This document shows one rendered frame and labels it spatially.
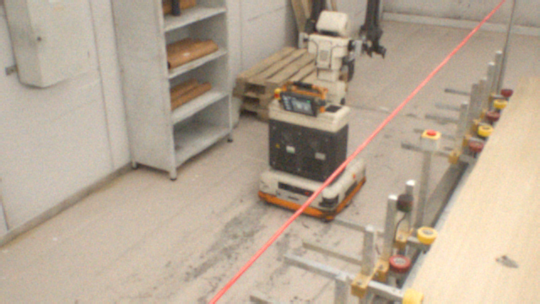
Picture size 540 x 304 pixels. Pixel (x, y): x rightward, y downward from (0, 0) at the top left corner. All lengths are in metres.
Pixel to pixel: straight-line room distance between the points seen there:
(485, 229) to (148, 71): 2.81
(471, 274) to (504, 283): 0.12
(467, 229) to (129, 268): 2.16
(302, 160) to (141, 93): 1.41
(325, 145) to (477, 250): 1.73
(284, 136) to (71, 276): 1.69
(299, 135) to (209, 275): 1.15
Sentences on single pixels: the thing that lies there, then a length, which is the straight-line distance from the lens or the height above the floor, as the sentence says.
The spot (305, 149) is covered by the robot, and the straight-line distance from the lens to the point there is 4.02.
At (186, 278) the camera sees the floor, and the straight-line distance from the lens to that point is 3.69.
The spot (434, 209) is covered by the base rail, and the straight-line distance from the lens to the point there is 3.10.
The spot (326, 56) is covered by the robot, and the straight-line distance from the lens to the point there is 4.11.
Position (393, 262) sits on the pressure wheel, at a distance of 2.32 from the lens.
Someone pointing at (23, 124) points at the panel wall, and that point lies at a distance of 4.15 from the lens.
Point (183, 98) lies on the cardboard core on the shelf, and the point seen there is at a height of 0.58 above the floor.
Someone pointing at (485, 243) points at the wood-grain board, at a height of 0.90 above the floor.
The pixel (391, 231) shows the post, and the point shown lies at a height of 1.01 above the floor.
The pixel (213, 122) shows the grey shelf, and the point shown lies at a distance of 5.43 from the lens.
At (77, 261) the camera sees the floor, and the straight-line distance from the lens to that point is 3.99.
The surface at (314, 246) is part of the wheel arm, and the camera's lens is 2.44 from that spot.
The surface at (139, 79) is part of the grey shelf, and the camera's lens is 4.58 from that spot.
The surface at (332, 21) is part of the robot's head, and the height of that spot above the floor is 1.34.
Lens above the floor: 2.27
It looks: 26 degrees down
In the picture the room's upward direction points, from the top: straight up
